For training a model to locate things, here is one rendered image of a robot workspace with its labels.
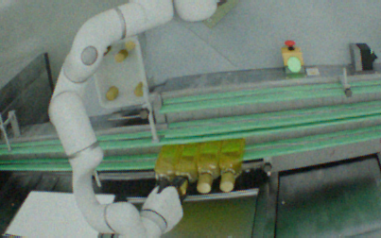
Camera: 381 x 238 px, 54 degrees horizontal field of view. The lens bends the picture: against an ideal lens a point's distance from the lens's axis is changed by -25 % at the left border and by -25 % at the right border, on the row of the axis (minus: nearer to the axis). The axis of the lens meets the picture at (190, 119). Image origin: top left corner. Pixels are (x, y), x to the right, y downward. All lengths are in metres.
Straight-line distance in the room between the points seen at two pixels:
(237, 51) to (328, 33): 0.35
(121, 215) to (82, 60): 0.32
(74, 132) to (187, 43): 0.67
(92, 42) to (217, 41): 0.64
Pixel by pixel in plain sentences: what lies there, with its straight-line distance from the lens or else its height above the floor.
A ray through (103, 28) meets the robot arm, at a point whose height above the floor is 1.30.
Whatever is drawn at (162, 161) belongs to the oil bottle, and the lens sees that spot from 1.32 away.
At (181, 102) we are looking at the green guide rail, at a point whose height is 0.92.
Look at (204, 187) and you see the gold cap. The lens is 1.21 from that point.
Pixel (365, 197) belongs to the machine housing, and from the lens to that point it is 1.33.
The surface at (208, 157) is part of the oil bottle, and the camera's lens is 1.29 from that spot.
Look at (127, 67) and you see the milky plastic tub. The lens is 1.54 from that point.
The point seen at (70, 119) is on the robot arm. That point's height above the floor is 1.40.
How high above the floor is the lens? 2.16
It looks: 63 degrees down
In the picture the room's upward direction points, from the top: 161 degrees counter-clockwise
